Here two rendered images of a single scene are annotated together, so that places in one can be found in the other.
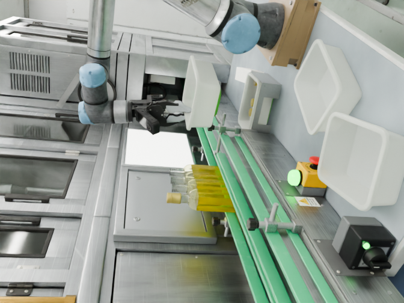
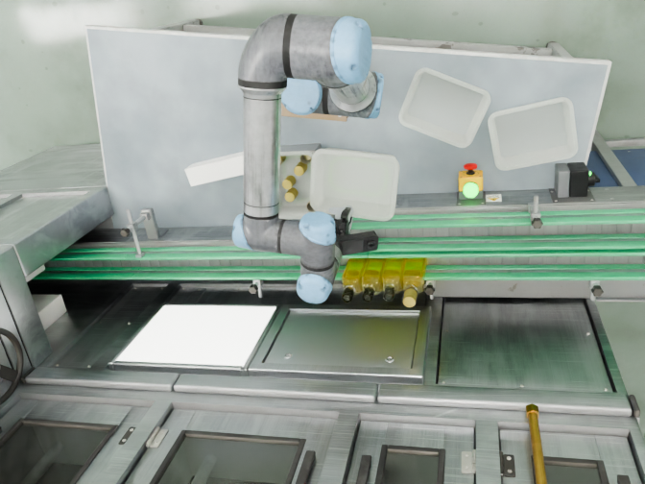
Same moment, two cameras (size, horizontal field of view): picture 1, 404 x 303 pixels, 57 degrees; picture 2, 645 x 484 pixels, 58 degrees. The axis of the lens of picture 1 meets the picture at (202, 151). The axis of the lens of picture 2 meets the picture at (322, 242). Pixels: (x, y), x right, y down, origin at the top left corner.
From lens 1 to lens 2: 1.49 m
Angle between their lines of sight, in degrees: 56
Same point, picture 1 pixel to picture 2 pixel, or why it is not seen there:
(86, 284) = (510, 398)
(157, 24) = not seen: outside the picture
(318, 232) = (541, 200)
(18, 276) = (489, 462)
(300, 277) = (594, 216)
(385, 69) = (502, 65)
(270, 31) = not seen: hidden behind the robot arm
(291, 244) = (553, 216)
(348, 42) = (436, 60)
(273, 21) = not seen: hidden behind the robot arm
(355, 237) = (582, 173)
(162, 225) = (403, 341)
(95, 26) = (275, 170)
